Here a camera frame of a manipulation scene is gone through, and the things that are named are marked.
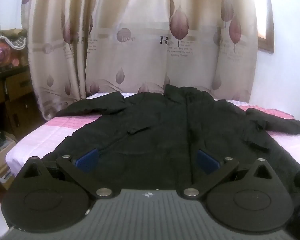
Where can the floral covered item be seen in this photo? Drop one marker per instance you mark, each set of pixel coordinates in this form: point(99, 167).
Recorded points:
point(7, 52)

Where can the beige leaf print curtain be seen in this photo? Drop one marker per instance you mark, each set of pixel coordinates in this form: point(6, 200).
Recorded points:
point(140, 42)

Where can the brown wooden cabinet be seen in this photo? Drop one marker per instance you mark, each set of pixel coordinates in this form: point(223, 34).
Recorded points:
point(21, 117)

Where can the bed with pink white sheet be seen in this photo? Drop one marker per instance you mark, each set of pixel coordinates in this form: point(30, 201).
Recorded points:
point(37, 136)

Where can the white open box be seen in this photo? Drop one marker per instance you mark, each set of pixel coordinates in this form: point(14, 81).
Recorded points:
point(0, 155)

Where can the black padded jacket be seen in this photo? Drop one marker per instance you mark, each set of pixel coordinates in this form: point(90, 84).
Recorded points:
point(152, 130)

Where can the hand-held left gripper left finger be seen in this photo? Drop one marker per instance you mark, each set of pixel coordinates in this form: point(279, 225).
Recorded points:
point(88, 160)

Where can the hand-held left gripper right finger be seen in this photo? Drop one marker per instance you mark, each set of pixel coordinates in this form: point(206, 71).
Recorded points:
point(207, 162)

